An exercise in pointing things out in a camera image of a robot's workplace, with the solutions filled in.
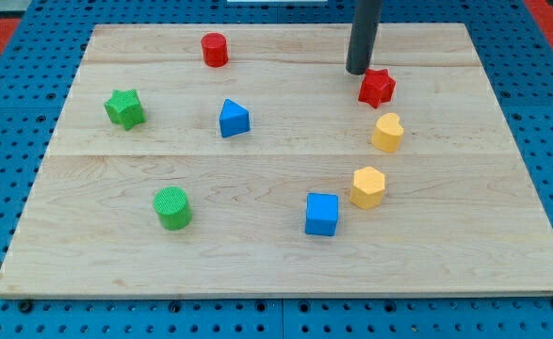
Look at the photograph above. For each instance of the green cylinder block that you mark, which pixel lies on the green cylinder block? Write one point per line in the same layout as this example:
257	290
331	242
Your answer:
172	208

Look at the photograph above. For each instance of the blue triangle block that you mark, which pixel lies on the blue triangle block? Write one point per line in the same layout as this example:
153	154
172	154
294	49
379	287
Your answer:
234	119

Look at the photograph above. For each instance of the red cylinder block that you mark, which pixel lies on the red cylinder block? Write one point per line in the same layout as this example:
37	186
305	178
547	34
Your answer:
215	49

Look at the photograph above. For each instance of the yellow hexagon block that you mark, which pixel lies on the yellow hexagon block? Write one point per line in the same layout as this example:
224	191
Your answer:
368	186

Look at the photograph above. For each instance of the light wooden board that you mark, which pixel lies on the light wooden board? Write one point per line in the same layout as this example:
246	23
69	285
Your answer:
459	216

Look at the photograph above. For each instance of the green star block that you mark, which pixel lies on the green star block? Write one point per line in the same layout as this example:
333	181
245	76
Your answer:
124	108

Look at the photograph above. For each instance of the yellow heart block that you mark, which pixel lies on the yellow heart block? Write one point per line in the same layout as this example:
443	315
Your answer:
388	133

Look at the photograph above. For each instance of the blue cube block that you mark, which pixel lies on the blue cube block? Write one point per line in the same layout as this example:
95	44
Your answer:
321	214

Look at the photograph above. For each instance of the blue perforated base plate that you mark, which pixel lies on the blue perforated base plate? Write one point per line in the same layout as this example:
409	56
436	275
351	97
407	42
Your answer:
37	69

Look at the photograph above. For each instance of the red star block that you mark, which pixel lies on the red star block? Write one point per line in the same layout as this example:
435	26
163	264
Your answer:
377	87

